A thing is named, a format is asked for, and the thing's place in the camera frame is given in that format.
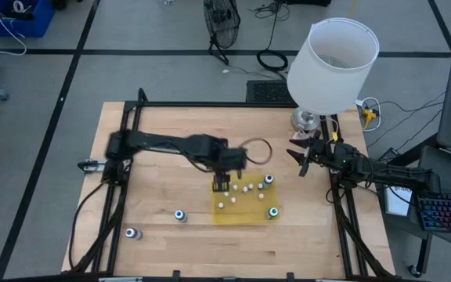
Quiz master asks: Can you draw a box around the black coiled cable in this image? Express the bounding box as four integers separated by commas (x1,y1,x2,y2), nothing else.
256,2,290,73

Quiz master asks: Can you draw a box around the backlit computer keyboard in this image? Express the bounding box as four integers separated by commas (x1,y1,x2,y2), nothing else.
417,191,451,235

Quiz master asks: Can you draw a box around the white floor cable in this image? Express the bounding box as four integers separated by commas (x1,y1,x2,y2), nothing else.
0,0,28,56

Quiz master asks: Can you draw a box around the white lamp with shade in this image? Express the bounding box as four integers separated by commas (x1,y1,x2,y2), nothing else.
287,16,381,132

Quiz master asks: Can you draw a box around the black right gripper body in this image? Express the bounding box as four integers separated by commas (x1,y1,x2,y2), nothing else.
299,130,338,177

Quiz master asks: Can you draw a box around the white power cable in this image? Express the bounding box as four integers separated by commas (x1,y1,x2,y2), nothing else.
355,96,383,132

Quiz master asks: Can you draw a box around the blue plastic crate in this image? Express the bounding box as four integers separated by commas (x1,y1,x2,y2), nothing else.
0,0,56,39

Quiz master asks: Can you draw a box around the white paper sheet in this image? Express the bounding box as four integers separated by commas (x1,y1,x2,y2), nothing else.
384,186,413,218

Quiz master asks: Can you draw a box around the black floor fan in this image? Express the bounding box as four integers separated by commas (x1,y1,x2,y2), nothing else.
203,0,242,67

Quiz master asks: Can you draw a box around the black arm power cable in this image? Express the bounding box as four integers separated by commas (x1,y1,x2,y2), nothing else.
67,179,111,271

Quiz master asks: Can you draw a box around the black floor vent grate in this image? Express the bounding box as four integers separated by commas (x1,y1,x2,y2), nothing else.
246,80,298,105

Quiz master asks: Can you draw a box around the black aluminium table frame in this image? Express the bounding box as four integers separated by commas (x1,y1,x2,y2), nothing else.
63,88,397,282

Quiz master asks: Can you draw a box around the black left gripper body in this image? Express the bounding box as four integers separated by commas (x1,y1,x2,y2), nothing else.
212,147,248,193

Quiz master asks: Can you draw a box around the yellow translucent plastic bin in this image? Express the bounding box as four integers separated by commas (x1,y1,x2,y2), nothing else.
211,178,280,226

